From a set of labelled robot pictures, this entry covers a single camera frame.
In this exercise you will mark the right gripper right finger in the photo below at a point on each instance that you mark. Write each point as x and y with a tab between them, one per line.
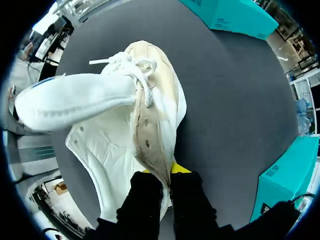
190	200

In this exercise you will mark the white shoe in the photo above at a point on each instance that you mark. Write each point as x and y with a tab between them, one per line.
117	105

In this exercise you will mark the teal box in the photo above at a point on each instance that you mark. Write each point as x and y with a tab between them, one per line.
232	17
285	180

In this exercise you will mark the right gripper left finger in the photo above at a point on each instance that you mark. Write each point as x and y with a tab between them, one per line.
142	200

